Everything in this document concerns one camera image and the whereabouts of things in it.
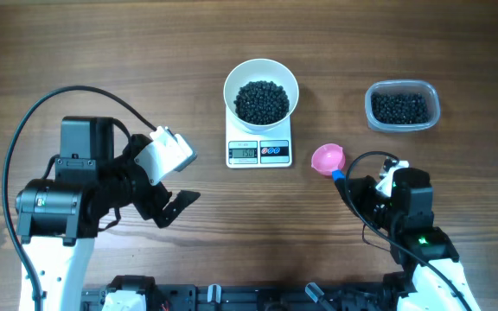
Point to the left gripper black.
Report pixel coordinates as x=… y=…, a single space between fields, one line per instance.
x=150 y=206

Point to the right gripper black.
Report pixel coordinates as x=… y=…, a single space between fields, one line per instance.
x=363 y=184

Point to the pink scoop blue handle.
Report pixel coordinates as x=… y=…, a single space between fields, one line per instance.
x=328 y=159

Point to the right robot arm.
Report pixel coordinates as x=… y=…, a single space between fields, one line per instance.
x=401 y=205

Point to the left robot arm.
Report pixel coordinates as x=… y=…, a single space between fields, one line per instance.
x=58 y=219

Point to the white digital kitchen scale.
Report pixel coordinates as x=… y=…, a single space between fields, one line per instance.
x=258 y=149

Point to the black beans in bowl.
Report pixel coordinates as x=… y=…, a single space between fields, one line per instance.
x=261 y=103

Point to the white bowl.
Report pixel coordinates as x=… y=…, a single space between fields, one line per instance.
x=256 y=70

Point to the clear plastic container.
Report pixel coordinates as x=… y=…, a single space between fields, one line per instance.
x=403 y=86

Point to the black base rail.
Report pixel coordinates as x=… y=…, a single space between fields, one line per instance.
x=253 y=297

